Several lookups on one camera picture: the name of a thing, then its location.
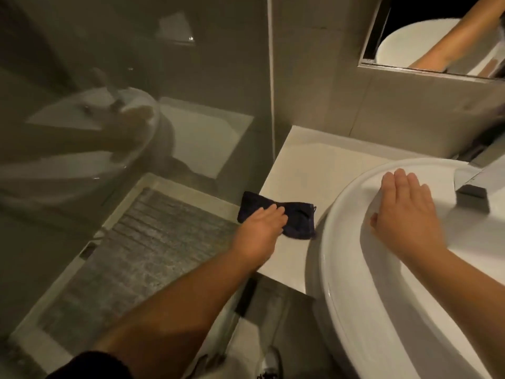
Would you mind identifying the person's left hand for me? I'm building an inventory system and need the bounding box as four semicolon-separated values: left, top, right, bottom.
231;204;289;270

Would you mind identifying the person's right hand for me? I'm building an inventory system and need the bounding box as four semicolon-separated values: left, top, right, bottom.
370;168;449;266

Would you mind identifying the dark blue cloth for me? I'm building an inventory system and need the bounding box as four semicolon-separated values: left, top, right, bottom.
237;191;317;241

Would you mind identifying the person's right forearm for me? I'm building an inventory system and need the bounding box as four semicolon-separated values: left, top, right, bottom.
406;248;505;379

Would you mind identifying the person's left forearm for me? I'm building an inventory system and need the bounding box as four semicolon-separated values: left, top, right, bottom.
93;244;273;379

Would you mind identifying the chrome square faucet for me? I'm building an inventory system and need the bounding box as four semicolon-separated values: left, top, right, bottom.
454;143;505;214

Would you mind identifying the white ceramic sink basin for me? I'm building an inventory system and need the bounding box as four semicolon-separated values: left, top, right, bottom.
306;158;505;379

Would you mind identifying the grey shoe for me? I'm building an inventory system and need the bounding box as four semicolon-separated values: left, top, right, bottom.
256;345;284;379

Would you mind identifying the glass shower partition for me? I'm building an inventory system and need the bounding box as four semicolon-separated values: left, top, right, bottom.
0;0;276;379

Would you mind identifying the black shirt sleeve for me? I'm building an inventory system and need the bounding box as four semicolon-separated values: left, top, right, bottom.
45;350;135;379

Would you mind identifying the wall mirror with metal frame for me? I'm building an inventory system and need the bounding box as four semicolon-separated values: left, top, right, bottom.
357;0;505;80

